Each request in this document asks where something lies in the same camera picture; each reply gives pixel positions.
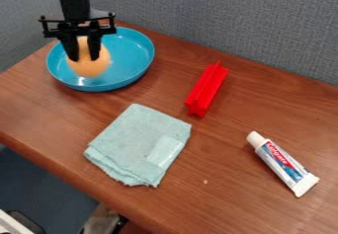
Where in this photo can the light green folded cloth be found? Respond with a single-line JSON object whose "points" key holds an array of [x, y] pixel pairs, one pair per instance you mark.
{"points": [[138, 146]]}

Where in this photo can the yellow foam ball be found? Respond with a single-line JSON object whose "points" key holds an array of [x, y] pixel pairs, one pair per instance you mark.
{"points": [[86, 67]]}

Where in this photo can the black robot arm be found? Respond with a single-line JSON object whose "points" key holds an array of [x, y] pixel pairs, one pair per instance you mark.
{"points": [[80, 21]]}

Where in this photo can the grey object under table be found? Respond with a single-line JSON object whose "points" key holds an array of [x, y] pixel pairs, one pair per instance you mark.
{"points": [[104, 221]]}

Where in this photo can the red plastic block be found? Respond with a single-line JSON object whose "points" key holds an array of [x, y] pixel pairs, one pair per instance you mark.
{"points": [[205, 89]]}

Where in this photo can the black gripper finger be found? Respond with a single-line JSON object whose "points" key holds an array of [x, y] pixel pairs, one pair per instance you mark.
{"points": [[94, 43], [68, 41]]}

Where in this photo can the blue plate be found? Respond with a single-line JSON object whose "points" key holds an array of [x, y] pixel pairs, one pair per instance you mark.
{"points": [[132, 53]]}

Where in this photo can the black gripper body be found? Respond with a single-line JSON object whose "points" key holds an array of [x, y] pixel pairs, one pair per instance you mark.
{"points": [[80, 21]]}

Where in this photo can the white toothpaste tube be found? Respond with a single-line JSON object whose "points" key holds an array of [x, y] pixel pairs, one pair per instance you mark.
{"points": [[294, 175]]}

